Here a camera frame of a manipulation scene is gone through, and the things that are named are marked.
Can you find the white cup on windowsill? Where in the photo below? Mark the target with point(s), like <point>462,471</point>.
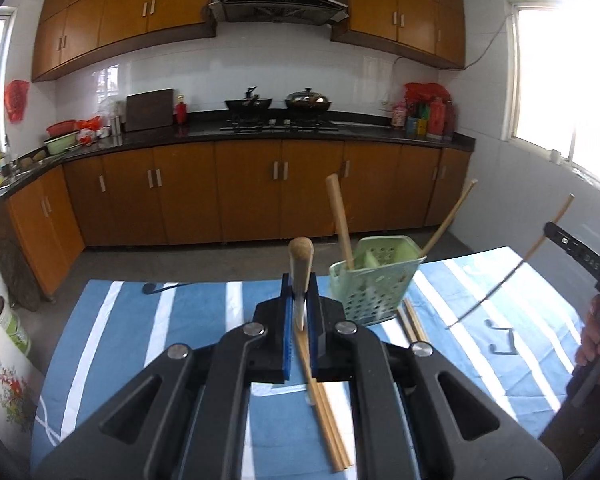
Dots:
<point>556,157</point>

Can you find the wooden chopstick one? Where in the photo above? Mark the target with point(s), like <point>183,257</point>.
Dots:
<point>301,253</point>

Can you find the red plastic bag on wall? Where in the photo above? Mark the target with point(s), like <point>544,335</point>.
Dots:
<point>16,100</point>

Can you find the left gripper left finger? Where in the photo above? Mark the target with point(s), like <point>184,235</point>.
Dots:
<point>156,385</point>

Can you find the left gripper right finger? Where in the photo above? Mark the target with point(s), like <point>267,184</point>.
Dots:
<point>416,415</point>

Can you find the lower wooden cabinets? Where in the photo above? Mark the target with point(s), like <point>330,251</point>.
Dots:
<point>217,191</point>

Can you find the upper wooden cabinets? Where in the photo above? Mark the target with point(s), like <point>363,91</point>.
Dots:
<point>76,33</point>

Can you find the green perforated utensil holder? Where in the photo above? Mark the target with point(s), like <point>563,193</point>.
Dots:
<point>373,290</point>

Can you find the red bag and condiment bottles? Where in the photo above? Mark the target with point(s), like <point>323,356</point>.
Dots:
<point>426,111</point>

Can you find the stacked basins on counter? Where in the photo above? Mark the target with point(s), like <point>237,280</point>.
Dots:
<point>70,134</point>

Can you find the black wok left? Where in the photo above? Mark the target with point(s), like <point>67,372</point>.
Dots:
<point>250,107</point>

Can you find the lidded wok right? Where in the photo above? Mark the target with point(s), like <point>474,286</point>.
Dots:
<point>307,104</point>

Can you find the red bottle on counter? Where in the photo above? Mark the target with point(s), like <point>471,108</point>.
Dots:
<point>181,114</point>

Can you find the dark cutting board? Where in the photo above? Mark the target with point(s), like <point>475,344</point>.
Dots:
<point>149,110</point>

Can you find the wooden chopstick five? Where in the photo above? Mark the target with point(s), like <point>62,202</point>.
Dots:
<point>336,203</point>

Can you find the wooden chopstick three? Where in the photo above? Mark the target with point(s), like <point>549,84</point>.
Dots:
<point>325,406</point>

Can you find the wooden chopstick two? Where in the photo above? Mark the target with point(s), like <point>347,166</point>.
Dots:
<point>303,348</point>

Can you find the wooden chopstick eight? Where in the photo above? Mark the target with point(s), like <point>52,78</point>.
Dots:
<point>448,219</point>

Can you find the wooden cabinets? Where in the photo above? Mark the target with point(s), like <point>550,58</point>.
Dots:
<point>76,33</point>
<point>217,191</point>

